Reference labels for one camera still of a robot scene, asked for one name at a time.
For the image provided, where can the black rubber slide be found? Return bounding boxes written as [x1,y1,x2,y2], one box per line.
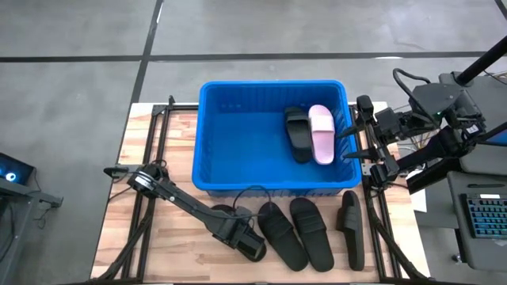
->
[284,106,314,165]
[257,201,310,272]
[211,203,267,263]
[289,196,335,273]
[336,190,366,272]

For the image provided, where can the black aluminium frame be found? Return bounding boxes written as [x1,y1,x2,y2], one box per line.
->
[344,103,431,283]
[85,94,199,284]

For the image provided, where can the grey workstation cart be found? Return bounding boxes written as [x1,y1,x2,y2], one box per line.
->
[438,70,507,274]

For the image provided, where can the blue plastic bin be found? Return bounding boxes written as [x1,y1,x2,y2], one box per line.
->
[191,79,363,198]

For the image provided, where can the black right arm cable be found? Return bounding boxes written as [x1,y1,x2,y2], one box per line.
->
[391,67,433,120]

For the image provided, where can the glowing dark monitor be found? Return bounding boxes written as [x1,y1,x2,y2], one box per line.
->
[0,152,36,186]

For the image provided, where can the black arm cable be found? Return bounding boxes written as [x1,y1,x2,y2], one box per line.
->
[391,67,433,120]
[231,184,273,219]

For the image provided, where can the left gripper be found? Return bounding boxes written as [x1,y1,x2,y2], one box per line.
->
[215,213,267,262]

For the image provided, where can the pink rubber slide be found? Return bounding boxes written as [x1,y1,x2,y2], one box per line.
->
[307,104,336,165]

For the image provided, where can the blue lit screen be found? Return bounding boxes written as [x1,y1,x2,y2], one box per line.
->
[481,122,507,147]

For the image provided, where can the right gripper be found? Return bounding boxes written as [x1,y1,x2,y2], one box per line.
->
[336,94,415,163]

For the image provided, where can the backlit black keyboard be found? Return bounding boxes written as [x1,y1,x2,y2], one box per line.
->
[459,192,507,239]

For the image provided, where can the grey metal stand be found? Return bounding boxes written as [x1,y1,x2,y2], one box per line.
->
[0,177,64,285]

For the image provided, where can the black monitor pole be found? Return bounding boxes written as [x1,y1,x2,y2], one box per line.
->
[454,34,507,86]

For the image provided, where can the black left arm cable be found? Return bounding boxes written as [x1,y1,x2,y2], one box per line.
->
[231,184,273,219]

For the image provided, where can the white paper sheet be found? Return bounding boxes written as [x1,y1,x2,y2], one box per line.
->
[410,188,428,214]

